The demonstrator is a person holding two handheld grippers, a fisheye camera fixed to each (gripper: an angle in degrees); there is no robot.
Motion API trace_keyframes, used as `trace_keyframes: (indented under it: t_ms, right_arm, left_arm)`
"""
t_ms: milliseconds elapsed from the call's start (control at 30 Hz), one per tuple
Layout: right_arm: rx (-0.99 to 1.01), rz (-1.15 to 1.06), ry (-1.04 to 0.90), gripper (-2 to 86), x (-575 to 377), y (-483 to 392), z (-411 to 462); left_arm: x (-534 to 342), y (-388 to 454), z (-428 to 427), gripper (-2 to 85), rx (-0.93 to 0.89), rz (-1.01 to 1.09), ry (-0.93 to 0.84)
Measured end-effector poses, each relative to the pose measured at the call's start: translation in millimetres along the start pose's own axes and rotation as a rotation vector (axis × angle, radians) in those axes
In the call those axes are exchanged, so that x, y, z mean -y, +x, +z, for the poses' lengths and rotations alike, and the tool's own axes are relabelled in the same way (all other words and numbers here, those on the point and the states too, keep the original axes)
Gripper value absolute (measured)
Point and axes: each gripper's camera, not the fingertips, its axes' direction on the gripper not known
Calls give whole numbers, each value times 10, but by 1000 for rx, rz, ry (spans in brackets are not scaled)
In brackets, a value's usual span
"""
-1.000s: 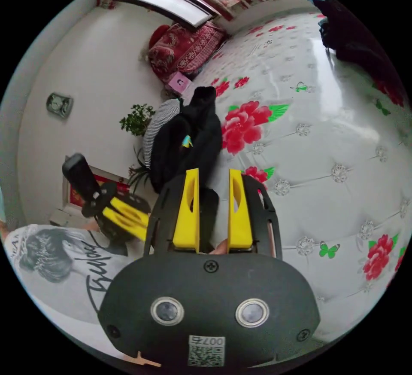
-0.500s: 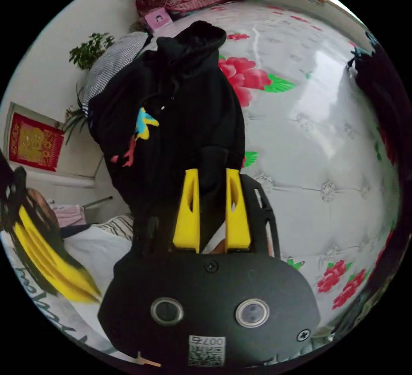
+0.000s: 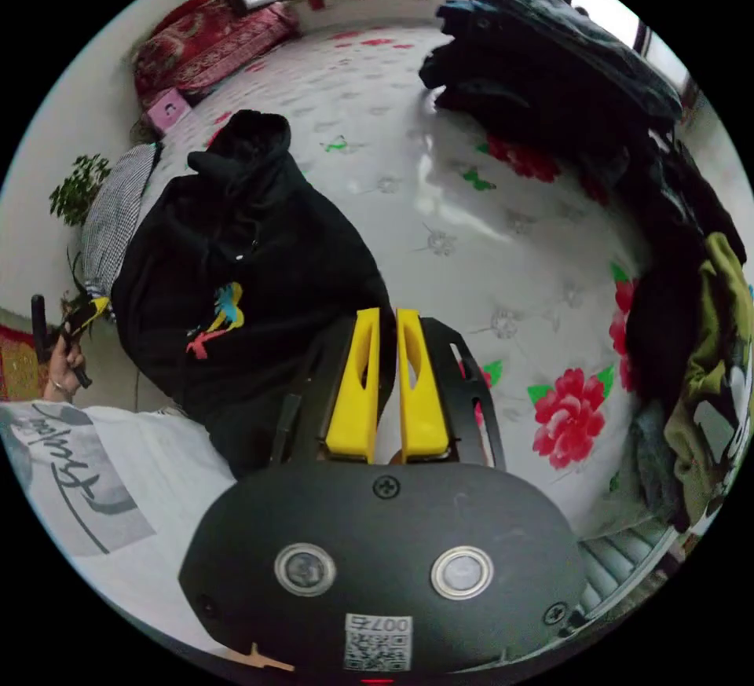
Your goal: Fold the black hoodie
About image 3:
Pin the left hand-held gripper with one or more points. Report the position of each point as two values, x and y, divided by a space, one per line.
79 338

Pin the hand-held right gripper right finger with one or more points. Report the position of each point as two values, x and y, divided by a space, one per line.
421 409

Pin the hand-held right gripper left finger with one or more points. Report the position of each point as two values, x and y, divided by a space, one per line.
353 403

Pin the black hoodie with colourful print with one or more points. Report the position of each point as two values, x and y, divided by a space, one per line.
253 261

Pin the person's left hand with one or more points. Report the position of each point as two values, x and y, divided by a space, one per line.
62 370

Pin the checked black and white pillow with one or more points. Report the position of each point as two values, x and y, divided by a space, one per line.
115 208

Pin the green plant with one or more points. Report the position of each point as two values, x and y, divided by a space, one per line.
76 188

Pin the person's body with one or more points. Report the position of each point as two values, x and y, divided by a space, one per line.
118 497

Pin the pink box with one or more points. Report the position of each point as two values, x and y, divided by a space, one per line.
168 110

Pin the bed with flowered white sheet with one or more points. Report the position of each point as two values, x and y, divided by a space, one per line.
412 167

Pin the red patterned folded quilt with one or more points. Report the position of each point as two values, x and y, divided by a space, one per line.
206 46

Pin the pile of clothes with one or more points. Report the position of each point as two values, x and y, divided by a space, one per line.
595 108

